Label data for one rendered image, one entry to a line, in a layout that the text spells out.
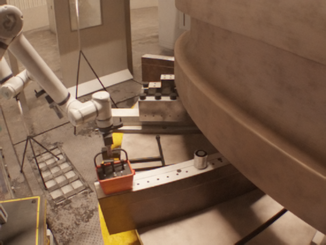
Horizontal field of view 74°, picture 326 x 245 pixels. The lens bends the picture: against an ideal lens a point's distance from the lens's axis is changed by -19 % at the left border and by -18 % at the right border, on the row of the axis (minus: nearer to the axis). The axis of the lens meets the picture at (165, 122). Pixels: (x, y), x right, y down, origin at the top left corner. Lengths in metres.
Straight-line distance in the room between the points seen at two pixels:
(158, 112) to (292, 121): 1.53
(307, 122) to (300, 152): 0.13
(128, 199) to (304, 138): 0.99
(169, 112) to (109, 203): 1.21
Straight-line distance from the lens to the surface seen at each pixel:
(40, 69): 1.18
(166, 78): 2.43
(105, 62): 4.52
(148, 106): 2.40
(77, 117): 1.17
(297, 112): 1.15
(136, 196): 1.51
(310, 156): 1.09
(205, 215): 1.83
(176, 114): 2.43
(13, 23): 0.94
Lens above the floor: 1.74
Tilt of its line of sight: 31 degrees down
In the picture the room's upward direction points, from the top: 1 degrees counter-clockwise
